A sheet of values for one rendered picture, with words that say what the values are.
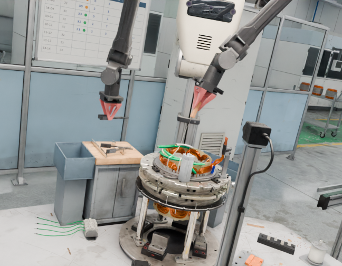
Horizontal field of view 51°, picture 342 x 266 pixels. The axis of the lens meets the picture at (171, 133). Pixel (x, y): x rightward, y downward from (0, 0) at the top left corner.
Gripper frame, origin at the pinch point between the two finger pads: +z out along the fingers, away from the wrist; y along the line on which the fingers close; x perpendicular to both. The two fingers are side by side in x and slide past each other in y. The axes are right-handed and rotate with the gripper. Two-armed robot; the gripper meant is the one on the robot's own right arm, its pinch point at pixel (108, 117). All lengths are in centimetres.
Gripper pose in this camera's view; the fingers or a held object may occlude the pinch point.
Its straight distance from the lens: 145.3
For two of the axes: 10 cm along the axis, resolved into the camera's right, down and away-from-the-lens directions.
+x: 8.5, 0.0, 5.2
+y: 4.9, 3.2, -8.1
